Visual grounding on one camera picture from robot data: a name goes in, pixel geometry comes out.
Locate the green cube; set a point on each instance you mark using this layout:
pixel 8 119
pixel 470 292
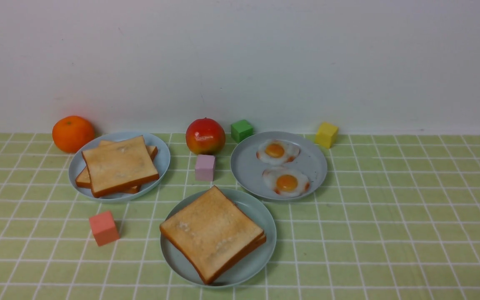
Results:
pixel 241 130

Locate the back fried egg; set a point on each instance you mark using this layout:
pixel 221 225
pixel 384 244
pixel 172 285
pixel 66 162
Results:
pixel 277 152

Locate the fried egg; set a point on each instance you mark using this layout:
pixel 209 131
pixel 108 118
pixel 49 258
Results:
pixel 286 181
pixel 277 152

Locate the red yellow apple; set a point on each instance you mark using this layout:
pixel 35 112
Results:
pixel 205 136

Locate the pink cube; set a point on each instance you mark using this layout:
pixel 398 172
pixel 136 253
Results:
pixel 205 168

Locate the grey egg plate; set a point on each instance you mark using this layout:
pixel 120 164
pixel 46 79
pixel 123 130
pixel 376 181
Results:
pixel 248 170

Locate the front fried egg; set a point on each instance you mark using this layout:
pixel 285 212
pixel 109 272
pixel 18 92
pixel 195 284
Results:
pixel 286 181

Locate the yellow cube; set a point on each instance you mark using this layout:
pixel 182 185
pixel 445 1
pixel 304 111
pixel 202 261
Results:
pixel 326 135

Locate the teal front plate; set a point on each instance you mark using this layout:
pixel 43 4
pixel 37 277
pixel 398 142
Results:
pixel 246 268

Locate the salmon red cube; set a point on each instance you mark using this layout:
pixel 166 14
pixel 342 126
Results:
pixel 103 228

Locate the light blue bread plate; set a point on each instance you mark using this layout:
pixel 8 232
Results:
pixel 161 162

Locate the orange tangerine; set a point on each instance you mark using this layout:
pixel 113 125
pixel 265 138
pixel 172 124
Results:
pixel 71 133

